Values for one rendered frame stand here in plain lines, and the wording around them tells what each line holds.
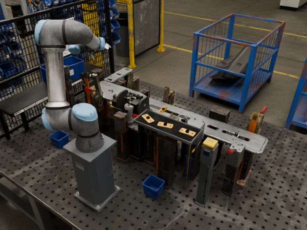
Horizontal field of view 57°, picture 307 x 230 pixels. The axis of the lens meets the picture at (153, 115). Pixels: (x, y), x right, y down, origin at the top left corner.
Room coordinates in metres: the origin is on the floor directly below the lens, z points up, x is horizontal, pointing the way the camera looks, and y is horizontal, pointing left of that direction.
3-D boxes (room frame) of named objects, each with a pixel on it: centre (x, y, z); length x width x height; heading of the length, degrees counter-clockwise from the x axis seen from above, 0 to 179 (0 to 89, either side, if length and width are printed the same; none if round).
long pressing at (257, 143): (1.68, -0.09, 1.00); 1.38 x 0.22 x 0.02; 56
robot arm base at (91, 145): (1.19, 0.34, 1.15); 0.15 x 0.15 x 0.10
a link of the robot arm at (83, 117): (1.19, 0.35, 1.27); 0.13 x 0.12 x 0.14; 91
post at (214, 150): (1.13, -0.29, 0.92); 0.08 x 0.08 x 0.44; 56
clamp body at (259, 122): (1.51, -0.66, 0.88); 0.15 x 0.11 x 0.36; 146
